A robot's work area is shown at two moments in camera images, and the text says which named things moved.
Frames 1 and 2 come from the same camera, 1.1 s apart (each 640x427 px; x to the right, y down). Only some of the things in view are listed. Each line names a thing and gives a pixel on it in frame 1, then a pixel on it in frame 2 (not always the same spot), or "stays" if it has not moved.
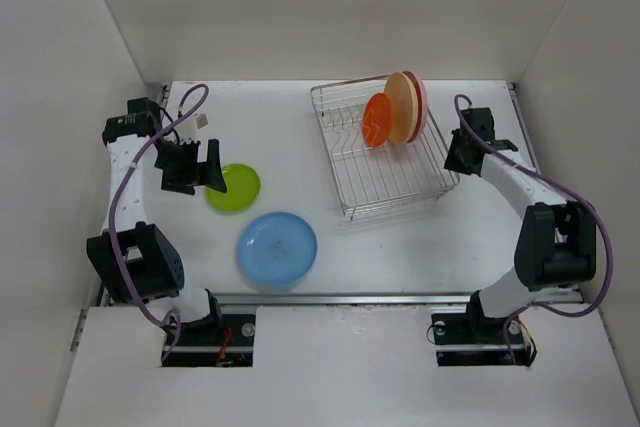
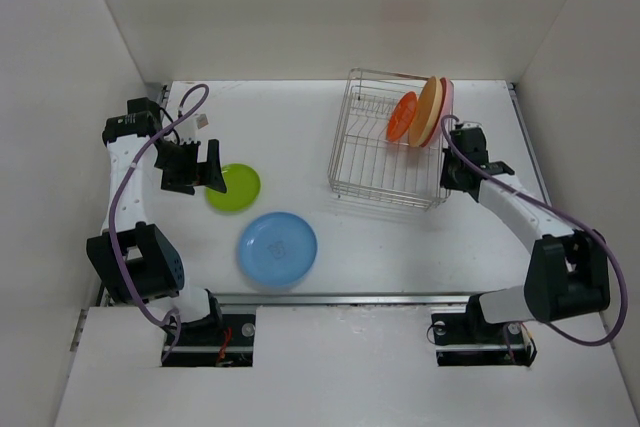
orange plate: x=377 y=119 → x=401 y=117
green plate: x=243 y=187 stays
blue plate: x=278 y=248 stays
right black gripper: x=451 y=162 → x=445 y=180
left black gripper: x=197 y=173 stays
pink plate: x=422 y=114 → x=446 y=109
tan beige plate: x=402 y=93 → x=425 y=111
